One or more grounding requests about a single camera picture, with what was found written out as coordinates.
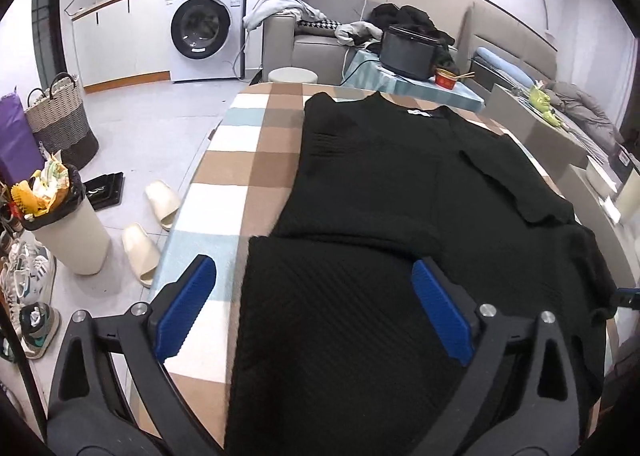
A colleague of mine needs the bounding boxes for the teal cloth side table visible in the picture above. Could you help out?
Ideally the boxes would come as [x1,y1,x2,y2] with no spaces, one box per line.
[341,49,486,112]

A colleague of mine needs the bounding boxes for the grey green sneaker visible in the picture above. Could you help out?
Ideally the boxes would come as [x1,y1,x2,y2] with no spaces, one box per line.
[19,303,61,359]

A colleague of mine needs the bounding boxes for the grey crumpled cloth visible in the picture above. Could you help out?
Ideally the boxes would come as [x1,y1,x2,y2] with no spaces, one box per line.
[334,21,383,44]

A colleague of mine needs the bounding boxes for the plaid blanket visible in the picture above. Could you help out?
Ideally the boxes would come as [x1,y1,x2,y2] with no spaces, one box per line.
[137,81,616,456]

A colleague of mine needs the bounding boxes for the blue pillow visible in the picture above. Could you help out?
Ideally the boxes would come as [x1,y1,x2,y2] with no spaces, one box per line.
[474,47,536,87]

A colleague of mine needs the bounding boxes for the cream slipper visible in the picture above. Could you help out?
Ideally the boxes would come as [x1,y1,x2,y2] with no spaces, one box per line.
[122,223,162,288]
[145,180,182,231]

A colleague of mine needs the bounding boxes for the white trash bin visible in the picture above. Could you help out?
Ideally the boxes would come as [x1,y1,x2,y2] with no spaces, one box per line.
[20,163,112,276]

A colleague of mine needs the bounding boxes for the black cable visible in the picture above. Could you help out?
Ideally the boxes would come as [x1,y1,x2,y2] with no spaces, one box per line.
[0,293,47,437]

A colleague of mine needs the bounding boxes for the grey duvet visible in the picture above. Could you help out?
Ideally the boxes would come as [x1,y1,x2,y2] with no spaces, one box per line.
[542,81,626,147]

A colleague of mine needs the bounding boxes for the white kitchen cabinet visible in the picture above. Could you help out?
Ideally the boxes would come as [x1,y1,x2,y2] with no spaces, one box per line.
[71,0,173,90]

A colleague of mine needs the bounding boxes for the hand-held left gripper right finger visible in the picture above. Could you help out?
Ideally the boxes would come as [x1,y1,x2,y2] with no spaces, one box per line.
[407,257,596,456]

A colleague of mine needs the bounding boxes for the light grey hoodie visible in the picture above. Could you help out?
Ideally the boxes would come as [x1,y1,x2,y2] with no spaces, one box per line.
[243,0,326,30]

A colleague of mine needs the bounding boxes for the white washing machine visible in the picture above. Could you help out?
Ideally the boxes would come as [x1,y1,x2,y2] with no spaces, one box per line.
[165,0,249,83]

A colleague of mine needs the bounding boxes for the bed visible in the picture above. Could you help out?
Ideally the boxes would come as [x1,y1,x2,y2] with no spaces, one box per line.
[457,1,626,172]

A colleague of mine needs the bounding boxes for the round white stool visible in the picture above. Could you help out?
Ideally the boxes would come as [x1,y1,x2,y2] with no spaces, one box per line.
[268,67,319,85]

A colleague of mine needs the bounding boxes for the grey woven basket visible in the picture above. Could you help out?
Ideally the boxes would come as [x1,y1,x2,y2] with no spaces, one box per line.
[25,72,100,172]

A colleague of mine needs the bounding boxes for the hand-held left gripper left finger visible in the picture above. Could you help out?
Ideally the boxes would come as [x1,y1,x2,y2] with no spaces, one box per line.
[47,255,224,456]

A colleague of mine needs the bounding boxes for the checked pillow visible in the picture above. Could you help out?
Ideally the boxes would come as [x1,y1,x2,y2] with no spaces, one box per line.
[297,19,346,34]

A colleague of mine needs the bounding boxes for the black floor tray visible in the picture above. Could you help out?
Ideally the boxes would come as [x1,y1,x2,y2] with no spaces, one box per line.
[82,172,125,210]

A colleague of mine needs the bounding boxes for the white sneaker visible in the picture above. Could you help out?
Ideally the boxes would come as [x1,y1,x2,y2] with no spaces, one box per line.
[0,236,56,307]

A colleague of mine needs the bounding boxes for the purple bag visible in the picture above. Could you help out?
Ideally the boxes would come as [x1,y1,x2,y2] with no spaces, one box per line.
[0,91,46,187]

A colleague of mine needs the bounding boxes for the black jacket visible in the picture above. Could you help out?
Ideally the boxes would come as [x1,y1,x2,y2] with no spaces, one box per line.
[369,3,457,62]

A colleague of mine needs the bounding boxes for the white boxes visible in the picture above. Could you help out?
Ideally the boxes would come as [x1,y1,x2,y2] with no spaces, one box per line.
[570,156,640,237]

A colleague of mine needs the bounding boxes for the grey sofa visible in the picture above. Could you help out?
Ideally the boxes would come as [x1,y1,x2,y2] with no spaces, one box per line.
[262,0,396,86]

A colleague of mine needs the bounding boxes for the black knit sweater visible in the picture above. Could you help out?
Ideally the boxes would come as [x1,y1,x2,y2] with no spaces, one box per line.
[223,91,621,456]

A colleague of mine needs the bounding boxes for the green plush toy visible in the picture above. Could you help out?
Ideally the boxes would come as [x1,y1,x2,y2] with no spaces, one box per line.
[527,84,563,129]

